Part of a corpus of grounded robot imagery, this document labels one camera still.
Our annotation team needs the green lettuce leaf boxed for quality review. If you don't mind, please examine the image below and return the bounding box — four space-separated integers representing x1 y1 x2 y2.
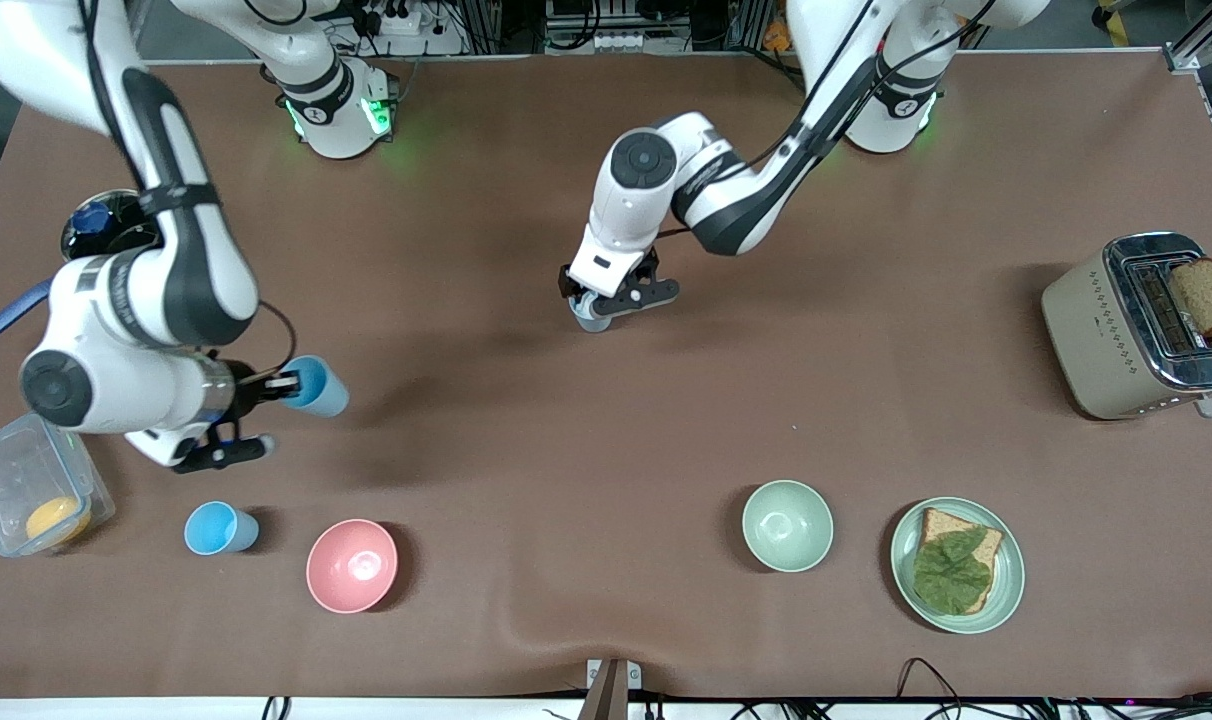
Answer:
912 527 996 614

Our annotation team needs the pale green bowl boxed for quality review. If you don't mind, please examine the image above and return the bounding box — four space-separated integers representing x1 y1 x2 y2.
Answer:
742 480 835 575

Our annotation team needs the clear plastic food container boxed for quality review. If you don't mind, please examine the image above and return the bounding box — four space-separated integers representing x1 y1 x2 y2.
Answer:
0 411 118 559

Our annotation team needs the yellow orange fruit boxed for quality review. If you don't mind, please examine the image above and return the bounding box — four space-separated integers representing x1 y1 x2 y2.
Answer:
24 496 93 547

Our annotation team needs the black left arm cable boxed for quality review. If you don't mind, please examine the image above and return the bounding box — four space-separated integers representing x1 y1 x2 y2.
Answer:
654 0 999 243

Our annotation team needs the aluminium frame profile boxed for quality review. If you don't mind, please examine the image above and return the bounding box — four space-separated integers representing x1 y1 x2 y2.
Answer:
1164 0 1212 77

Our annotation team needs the pink bowl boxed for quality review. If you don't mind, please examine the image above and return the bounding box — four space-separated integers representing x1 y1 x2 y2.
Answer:
306 518 400 615

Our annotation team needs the toasted brown bread slice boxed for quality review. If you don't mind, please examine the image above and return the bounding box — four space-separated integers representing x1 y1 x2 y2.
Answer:
1167 257 1212 339

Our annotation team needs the pale green plate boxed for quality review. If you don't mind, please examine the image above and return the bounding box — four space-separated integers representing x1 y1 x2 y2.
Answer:
889 497 1027 636

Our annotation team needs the white power strip with plugs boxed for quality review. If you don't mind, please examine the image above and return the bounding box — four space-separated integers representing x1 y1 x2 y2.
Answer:
358 0 425 38

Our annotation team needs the black pot blue handle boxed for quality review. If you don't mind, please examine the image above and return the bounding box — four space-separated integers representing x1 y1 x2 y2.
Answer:
0 188 165 345

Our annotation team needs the metal table clamp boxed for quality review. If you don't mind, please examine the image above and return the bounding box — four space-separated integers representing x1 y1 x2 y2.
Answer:
578 657 644 720

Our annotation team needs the pale blue plastic cup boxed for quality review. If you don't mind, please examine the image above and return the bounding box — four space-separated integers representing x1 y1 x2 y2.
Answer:
570 293 618 334

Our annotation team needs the beige chrome toaster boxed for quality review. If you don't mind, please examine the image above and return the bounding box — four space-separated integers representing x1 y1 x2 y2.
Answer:
1040 232 1212 422

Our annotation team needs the thin black looped cable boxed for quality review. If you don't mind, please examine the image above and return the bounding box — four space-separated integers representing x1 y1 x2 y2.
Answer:
895 657 969 720

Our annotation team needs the glass lid blue knob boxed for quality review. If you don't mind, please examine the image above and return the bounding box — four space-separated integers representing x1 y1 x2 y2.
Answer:
61 189 159 259

